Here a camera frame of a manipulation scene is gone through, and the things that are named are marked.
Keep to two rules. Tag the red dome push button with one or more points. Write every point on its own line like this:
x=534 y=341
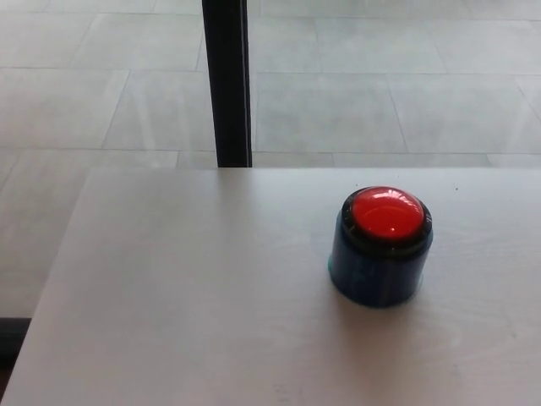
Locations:
x=385 y=215

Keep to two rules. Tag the dark blue cylindrical base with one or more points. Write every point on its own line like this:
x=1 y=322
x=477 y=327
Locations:
x=374 y=279

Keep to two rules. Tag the black vertical post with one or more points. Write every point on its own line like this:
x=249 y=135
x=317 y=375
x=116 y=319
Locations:
x=228 y=82

